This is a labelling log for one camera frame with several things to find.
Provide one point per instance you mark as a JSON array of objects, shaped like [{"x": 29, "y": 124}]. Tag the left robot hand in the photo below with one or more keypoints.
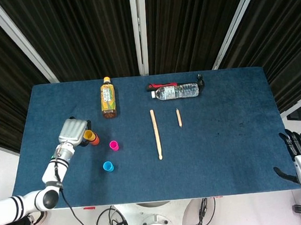
[{"x": 72, "y": 130}]

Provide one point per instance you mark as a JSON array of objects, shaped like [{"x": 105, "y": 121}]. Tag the yellow plastic cup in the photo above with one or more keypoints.
[{"x": 88, "y": 134}]

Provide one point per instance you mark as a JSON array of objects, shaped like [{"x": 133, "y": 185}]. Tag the pink plastic cup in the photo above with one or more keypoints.
[{"x": 114, "y": 145}]

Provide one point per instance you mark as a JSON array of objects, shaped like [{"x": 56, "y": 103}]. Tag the light blue plastic cup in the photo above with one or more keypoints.
[{"x": 108, "y": 166}]

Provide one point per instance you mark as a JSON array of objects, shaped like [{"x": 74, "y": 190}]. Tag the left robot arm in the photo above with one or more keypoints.
[{"x": 53, "y": 172}]

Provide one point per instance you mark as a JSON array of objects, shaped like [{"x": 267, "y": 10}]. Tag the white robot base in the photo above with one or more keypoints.
[{"x": 154, "y": 221}]

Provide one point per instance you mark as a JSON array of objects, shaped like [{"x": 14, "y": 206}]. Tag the orange plastic cup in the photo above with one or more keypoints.
[{"x": 96, "y": 140}]

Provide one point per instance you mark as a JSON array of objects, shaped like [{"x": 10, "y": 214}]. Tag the red and black hand tool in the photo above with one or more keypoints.
[{"x": 161, "y": 85}]

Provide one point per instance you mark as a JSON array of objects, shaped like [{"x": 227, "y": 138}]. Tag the tea bottle with yellow label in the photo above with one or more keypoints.
[{"x": 108, "y": 100}]

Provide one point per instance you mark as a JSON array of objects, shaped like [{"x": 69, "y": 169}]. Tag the red tape strip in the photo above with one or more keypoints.
[{"x": 89, "y": 208}]

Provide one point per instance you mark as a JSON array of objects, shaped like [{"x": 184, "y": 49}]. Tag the wooden drumstick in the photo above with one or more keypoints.
[{"x": 156, "y": 133}]

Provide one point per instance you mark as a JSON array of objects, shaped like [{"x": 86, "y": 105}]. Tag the black pleated curtain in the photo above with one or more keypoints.
[
  {"x": 81, "y": 32},
  {"x": 185, "y": 23},
  {"x": 1, "y": 77},
  {"x": 285, "y": 42}
]

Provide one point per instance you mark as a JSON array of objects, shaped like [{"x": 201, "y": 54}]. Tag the blue felt table mat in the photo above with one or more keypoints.
[{"x": 208, "y": 152}]

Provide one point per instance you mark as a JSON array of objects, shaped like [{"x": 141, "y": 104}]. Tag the wooden pencil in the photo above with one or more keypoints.
[{"x": 179, "y": 118}]

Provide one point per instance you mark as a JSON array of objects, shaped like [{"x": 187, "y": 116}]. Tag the clear plastic water bottle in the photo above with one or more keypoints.
[{"x": 177, "y": 91}]

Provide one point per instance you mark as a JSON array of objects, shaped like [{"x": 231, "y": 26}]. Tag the grey frame post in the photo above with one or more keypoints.
[
  {"x": 138, "y": 27},
  {"x": 234, "y": 22},
  {"x": 16, "y": 37}
]

